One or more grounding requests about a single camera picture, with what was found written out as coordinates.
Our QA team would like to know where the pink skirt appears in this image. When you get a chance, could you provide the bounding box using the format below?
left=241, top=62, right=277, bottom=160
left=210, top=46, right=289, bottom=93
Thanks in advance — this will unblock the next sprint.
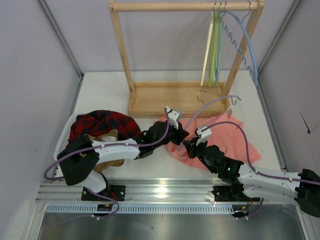
left=165, top=114, right=248, bottom=171

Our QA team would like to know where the lime green clothes hanger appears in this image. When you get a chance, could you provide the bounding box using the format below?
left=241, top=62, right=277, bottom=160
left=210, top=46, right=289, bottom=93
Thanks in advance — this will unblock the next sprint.
left=208, top=5, right=218, bottom=87

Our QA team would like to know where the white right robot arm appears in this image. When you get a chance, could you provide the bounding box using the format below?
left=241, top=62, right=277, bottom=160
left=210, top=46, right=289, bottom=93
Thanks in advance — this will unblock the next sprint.
left=183, top=139, right=320, bottom=218

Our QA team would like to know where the tan brown garment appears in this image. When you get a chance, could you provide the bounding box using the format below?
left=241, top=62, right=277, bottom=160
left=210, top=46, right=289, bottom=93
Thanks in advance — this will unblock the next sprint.
left=84, top=129, right=125, bottom=174

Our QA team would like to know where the white slotted cable duct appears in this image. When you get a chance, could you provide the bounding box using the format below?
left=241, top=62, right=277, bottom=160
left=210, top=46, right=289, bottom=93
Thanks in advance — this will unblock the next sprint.
left=45, top=203, right=234, bottom=215

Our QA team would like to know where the right aluminium frame post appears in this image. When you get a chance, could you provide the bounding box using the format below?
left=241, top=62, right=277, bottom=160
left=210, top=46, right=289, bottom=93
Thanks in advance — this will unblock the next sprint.
left=257, top=0, right=304, bottom=75

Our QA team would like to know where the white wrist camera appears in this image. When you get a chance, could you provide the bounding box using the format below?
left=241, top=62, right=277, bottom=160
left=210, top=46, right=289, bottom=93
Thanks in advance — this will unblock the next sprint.
left=195, top=125, right=212, bottom=146
left=164, top=106, right=183, bottom=130

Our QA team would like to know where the red plaid garment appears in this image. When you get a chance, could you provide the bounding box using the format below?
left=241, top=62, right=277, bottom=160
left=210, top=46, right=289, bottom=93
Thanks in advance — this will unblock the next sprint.
left=68, top=110, right=142, bottom=145

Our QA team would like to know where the black hanging cable tie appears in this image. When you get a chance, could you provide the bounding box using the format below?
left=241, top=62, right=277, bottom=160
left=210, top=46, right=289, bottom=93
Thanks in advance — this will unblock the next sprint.
left=299, top=111, right=311, bottom=135

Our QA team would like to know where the light blue clothes hanger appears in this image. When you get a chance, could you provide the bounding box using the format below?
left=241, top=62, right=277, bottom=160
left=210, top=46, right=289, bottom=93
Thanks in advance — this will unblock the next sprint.
left=222, top=0, right=265, bottom=93

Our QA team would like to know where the cream clothes hanger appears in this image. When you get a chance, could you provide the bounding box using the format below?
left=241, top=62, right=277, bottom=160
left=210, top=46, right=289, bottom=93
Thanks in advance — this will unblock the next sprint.
left=200, top=11, right=215, bottom=87

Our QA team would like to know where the grey-green clothes hanger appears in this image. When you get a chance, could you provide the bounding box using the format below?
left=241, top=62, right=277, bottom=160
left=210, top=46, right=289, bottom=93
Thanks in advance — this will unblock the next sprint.
left=214, top=11, right=224, bottom=87

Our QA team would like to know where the aluminium frame post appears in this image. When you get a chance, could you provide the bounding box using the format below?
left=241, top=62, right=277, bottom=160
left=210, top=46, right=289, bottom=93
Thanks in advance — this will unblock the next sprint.
left=257, top=0, right=304, bottom=75
left=36, top=0, right=84, bottom=80

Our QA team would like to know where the wooden clothes rack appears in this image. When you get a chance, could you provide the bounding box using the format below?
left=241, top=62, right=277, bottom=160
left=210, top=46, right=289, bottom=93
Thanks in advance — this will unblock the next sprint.
left=108, top=0, right=251, bottom=119

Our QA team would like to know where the purple clothes hanger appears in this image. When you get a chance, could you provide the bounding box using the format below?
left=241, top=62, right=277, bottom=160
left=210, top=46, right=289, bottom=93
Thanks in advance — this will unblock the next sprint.
left=176, top=89, right=243, bottom=152

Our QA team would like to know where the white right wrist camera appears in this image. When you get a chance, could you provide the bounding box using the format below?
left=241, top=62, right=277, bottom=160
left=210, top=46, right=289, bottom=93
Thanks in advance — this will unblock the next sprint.
left=195, top=125, right=212, bottom=146

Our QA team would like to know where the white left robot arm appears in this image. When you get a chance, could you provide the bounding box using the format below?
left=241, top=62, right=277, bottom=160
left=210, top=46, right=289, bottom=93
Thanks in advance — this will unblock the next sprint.
left=57, top=121, right=189, bottom=193

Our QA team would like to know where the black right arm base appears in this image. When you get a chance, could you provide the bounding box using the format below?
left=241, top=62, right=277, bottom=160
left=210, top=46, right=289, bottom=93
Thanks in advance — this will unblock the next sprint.
left=211, top=184, right=241, bottom=202

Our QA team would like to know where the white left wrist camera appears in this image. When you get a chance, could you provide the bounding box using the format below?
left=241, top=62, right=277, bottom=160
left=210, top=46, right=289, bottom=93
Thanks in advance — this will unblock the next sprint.
left=164, top=106, right=183, bottom=130

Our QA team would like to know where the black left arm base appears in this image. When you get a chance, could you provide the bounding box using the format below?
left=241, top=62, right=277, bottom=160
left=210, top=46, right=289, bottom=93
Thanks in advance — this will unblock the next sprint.
left=81, top=185, right=126, bottom=202

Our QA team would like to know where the aluminium mounting rail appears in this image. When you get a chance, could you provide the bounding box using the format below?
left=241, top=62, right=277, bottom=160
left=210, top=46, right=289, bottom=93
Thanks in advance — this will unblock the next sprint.
left=36, top=176, right=308, bottom=207

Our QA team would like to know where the left aluminium frame post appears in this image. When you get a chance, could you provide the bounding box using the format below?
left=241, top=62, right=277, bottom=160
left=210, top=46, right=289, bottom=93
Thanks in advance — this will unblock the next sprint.
left=36, top=0, right=84, bottom=80

